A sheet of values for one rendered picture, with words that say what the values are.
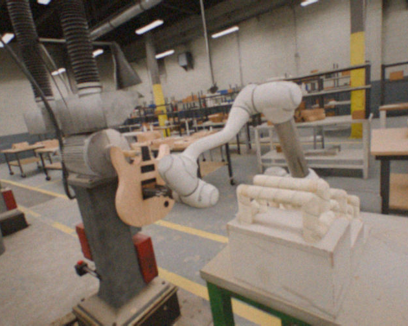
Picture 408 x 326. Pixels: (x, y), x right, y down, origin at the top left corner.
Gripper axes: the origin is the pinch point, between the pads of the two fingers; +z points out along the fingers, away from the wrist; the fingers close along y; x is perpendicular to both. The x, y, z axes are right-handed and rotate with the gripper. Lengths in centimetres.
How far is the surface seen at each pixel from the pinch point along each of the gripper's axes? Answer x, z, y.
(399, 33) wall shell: 305, -77, 1067
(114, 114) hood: 36.4, -10.2, -20.8
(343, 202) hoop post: 4, -88, 0
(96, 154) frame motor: 19.7, 18.6, -16.0
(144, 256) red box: -53, 33, 15
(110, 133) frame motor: 29.4, 18.8, -6.8
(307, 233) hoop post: 3, -85, -25
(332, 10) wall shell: 444, 128, 1050
